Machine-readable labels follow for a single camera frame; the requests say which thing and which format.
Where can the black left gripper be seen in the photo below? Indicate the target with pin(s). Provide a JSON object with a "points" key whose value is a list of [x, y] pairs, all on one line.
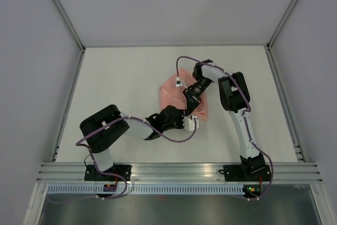
{"points": [[181, 113]]}

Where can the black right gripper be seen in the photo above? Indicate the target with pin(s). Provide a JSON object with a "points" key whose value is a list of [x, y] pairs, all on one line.
{"points": [[193, 100]]}

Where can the pink satin napkin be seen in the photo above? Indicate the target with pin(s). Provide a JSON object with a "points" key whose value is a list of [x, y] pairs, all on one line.
{"points": [[170, 94]]}

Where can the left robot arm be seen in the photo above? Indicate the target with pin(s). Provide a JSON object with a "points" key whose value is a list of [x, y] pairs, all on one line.
{"points": [[109, 124]]}

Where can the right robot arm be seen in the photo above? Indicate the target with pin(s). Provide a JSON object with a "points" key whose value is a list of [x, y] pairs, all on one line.
{"points": [[235, 99]]}

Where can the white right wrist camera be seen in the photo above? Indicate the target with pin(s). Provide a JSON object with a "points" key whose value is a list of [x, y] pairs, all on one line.
{"points": [[179, 82]]}

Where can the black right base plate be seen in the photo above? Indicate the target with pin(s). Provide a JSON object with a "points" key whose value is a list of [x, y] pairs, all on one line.
{"points": [[237, 173]]}

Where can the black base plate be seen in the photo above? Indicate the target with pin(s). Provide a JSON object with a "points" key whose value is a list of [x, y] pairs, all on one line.
{"points": [[237, 173], [115, 173]]}

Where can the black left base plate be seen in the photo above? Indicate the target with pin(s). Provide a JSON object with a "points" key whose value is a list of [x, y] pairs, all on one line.
{"points": [[115, 173]]}

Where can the white slotted cable duct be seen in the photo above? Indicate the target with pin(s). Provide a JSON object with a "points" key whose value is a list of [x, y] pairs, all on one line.
{"points": [[231, 189]]}

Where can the aluminium front rail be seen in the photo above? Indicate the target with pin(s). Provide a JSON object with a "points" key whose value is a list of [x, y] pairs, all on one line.
{"points": [[284, 173]]}

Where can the right aluminium frame post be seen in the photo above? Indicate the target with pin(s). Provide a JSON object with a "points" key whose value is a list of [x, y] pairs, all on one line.
{"points": [[284, 18]]}

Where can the aluminium frame post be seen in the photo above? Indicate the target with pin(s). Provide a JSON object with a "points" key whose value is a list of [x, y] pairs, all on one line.
{"points": [[67, 22], [284, 18]]}

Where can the left aluminium frame post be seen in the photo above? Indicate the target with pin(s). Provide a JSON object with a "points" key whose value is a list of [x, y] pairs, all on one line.
{"points": [[67, 22]]}

